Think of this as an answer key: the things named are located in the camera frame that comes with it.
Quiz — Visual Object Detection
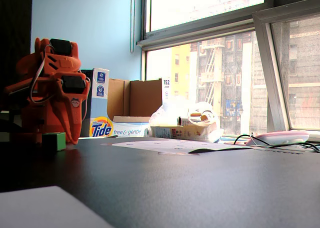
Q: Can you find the pink white flat device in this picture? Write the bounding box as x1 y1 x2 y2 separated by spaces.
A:
245 130 311 147

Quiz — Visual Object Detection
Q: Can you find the window blind cord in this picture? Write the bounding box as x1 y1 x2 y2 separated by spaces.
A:
129 0 137 55

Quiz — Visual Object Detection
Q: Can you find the printed food carton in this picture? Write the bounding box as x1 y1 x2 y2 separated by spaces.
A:
150 124 217 142

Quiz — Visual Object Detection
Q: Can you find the Tide detergent cardboard box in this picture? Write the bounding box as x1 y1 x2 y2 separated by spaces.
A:
89 67 172 139

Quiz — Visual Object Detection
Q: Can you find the tilted open window sash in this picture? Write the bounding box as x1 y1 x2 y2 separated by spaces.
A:
252 0 320 139

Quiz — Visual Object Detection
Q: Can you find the orange gripper black servo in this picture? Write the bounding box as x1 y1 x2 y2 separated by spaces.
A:
51 71 91 145

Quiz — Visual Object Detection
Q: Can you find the black rectangular box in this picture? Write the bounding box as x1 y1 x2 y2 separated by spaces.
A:
80 69 94 138

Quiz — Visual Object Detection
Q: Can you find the white numbered grid sheet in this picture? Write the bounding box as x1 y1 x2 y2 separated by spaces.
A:
100 138 251 155

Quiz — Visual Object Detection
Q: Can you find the dark tall panel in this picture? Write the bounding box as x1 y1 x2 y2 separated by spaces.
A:
0 0 34 89

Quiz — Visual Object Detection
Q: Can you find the grey window frame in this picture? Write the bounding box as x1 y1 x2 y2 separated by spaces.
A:
136 0 320 139

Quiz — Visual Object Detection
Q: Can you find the blank white paper sheet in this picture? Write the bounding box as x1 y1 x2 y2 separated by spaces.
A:
0 185 115 228

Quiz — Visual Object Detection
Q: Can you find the green cube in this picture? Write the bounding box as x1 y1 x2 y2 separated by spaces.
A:
41 132 67 152

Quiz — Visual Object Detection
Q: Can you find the thin black cable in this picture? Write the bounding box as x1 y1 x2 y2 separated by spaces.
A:
233 134 320 154

